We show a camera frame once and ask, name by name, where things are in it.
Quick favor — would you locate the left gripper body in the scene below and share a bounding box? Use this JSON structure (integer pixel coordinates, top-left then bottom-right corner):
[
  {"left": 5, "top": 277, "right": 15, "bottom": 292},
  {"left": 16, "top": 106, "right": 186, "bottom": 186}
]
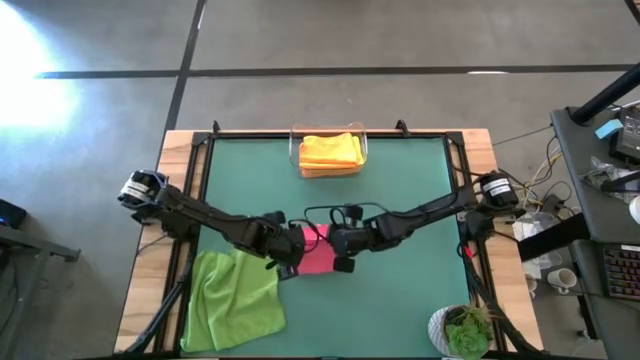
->
[{"left": 252, "top": 222, "right": 307, "bottom": 266}]

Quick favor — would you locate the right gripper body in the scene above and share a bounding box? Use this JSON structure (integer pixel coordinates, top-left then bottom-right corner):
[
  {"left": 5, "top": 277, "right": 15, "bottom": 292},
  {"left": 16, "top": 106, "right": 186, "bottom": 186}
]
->
[{"left": 329, "top": 222, "right": 384, "bottom": 257}]

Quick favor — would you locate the pink microfiber towel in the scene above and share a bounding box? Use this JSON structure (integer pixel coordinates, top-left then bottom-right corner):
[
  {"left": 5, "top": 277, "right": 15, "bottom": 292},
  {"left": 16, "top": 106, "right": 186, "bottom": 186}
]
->
[{"left": 298, "top": 223, "right": 337, "bottom": 276}]

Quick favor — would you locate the orange microfiber towel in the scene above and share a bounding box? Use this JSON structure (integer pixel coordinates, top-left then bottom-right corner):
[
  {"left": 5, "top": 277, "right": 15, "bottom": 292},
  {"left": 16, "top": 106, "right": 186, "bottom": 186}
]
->
[
  {"left": 299, "top": 167, "right": 364, "bottom": 180},
  {"left": 298, "top": 132, "right": 366, "bottom": 169}
]

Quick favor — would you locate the green microfiber towel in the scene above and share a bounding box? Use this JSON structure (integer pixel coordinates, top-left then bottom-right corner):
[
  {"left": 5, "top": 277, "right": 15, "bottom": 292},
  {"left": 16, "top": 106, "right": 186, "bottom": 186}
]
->
[{"left": 180, "top": 248, "right": 287, "bottom": 353}]

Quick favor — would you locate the green table mat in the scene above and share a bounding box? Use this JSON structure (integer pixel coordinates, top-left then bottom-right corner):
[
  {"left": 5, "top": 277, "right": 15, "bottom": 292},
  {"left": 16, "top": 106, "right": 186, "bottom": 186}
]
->
[{"left": 180, "top": 137, "right": 472, "bottom": 358}]

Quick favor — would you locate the clear plastic bin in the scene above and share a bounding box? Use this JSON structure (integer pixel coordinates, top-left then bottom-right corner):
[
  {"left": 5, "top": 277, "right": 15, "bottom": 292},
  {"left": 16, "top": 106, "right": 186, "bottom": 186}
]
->
[{"left": 288, "top": 121, "right": 370, "bottom": 180}]

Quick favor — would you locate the succulent in white pot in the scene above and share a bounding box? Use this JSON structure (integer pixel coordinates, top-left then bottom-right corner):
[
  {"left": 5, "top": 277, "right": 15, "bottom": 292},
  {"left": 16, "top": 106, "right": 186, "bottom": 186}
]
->
[{"left": 427, "top": 302, "right": 497, "bottom": 360}]

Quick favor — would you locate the white plastic bag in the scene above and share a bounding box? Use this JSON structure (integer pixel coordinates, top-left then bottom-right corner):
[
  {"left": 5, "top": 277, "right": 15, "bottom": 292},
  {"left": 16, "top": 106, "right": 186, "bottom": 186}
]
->
[{"left": 510, "top": 212, "right": 565, "bottom": 280}]

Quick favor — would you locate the black power brick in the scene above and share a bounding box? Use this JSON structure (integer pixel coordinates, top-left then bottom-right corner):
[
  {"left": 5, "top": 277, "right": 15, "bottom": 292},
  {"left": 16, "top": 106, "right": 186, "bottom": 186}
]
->
[{"left": 542, "top": 194, "right": 565, "bottom": 215}]

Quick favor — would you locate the black flat bar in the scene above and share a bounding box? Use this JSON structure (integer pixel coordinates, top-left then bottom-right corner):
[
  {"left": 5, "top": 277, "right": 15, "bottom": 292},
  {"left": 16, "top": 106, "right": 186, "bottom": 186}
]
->
[{"left": 517, "top": 213, "right": 592, "bottom": 262}]

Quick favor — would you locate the white mug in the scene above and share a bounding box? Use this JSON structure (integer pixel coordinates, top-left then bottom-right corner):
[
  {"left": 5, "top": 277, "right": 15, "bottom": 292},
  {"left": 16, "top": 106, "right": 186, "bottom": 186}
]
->
[{"left": 546, "top": 267, "right": 579, "bottom": 295}]

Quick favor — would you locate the grey metal stand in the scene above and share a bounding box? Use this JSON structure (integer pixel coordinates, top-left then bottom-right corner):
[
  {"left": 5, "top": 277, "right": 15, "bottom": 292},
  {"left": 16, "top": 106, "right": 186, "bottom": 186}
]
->
[{"left": 0, "top": 224, "right": 82, "bottom": 360}]

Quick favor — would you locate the grey side desk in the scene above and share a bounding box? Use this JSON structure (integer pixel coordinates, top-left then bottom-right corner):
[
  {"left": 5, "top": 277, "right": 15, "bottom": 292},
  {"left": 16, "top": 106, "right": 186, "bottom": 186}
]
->
[{"left": 549, "top": 106, "right": 640, "bottom": 360}]

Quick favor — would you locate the clear plastic wrapper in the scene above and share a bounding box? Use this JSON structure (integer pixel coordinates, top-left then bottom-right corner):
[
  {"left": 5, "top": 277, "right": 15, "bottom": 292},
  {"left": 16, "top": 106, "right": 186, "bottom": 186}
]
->
[{"left": 588, "top": 155, "right": 640, "bottom": 191}]

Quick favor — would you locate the black box with blue light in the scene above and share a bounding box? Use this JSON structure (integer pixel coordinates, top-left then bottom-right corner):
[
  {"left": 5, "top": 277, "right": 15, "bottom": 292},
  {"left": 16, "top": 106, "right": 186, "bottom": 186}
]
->
[{"left": 0, "top": 198, "right": 29, "bottom": 230}]

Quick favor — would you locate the light blue card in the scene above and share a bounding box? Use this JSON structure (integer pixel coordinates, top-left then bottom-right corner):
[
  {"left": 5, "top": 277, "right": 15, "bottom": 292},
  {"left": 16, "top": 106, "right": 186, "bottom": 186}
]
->
[{"left": 593, "top": 118, "right": 625, "bottom": 141}]

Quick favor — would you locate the backlit black keyboard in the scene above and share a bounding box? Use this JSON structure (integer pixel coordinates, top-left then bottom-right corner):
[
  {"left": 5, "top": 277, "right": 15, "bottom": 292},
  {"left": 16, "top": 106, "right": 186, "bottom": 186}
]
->
[{"left": 601, "top": 243, "right": 640, "bottom": 302}]

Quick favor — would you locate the black stand pole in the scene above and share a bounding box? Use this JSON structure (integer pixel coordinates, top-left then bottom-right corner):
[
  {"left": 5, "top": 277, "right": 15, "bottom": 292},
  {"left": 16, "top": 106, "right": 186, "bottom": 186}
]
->
[{"left": 569, "top": 62, "right": 640, "bottom": 126}]

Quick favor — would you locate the black electronic box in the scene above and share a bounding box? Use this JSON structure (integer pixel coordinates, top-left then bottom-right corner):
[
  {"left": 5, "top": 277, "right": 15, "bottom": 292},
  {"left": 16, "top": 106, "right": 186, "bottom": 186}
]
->
[{"left": 613, "top": 105, "right": 640, "bottom": 162}]

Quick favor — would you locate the black metal frame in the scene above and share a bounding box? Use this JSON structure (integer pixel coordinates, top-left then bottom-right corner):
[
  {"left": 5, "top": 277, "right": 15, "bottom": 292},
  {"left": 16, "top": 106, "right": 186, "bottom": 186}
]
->
[{"left": 114, "top": 118, "right": 544, "bottom": 360}]

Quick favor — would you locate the cream cable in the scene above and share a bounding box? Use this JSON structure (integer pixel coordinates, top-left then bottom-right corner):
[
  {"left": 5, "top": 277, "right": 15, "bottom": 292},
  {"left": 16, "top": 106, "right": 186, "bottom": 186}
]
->
[{"left": 517, "top": 148, "right": 564, "bottom": 196}]

